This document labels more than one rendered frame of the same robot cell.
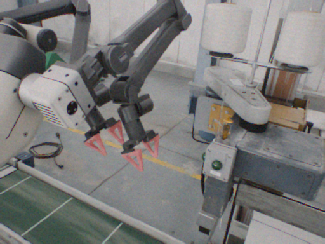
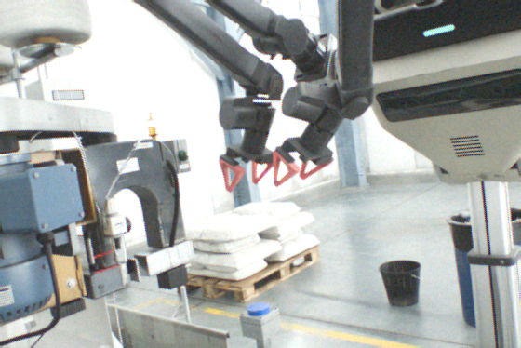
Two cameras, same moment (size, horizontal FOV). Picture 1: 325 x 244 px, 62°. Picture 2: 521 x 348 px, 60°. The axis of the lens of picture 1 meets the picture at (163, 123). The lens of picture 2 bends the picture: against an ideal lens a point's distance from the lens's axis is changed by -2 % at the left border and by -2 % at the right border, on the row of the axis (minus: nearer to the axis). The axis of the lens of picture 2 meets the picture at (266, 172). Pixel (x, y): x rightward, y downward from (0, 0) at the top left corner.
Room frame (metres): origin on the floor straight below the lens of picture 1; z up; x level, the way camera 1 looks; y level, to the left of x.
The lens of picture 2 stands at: (1.77, 0.36, 1.30)
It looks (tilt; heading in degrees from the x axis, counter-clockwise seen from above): 4 degrees down; 194
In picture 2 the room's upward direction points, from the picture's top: 8 degrees counter-clockwise
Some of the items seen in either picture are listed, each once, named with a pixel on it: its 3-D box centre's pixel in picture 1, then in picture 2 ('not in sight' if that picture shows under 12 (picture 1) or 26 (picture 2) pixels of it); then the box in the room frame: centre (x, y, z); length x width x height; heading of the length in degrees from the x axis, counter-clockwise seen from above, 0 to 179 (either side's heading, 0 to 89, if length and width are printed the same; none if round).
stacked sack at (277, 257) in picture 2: not in sight; (286, 247); (-2.55, -0.65, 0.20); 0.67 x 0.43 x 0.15; 154
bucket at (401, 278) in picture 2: not in sight; (401, 283); (-1.51, 0.40, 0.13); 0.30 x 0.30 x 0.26
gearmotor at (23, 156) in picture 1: (14, 157); not in sight; (1.90, 1.22, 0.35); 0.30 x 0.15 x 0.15; 64
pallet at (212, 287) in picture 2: not in sight; (250, 268); (-2.35, -0.97, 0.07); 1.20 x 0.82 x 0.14; 156
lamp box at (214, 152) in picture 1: (219, 161); (173, 156); (0.66, -0.17, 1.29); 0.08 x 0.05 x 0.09; 64
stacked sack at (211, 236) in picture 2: not in sight; (240, 226); (-2.00, -0.90, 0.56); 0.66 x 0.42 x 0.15; 154
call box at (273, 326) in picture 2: not in sight; (260, 322); (0.63, -0.01, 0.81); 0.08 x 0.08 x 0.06; 64
